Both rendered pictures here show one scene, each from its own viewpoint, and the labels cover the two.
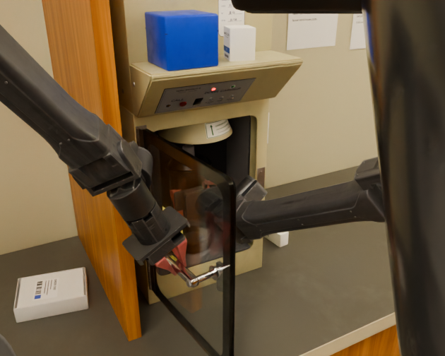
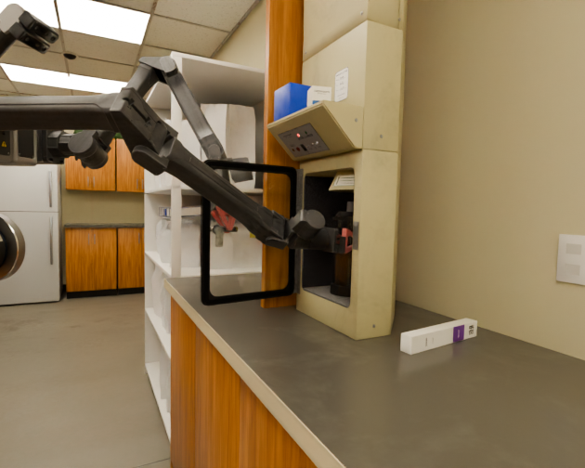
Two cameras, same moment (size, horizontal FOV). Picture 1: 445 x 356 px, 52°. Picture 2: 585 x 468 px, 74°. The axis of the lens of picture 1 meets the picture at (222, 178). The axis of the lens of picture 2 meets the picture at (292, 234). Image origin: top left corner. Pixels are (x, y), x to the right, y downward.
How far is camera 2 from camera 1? 143 cm
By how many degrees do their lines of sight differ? 89
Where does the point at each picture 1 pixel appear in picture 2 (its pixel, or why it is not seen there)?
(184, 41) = (279, 103)
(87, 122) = (203, 133)
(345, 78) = not seen: outside the picture
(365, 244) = (447, 405)
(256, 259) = (351, 326)
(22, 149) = not seen: hidden behind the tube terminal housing
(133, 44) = not seen: hidden behind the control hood
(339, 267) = (370, 377)
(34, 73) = (191, 111)
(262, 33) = (358, 93)
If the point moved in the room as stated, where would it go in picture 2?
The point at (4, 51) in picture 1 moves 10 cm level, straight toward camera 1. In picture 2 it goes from (183, 103) to (150, 99)
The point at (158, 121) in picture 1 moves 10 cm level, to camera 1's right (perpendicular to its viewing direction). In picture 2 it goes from (307, 166) to (307, 162)
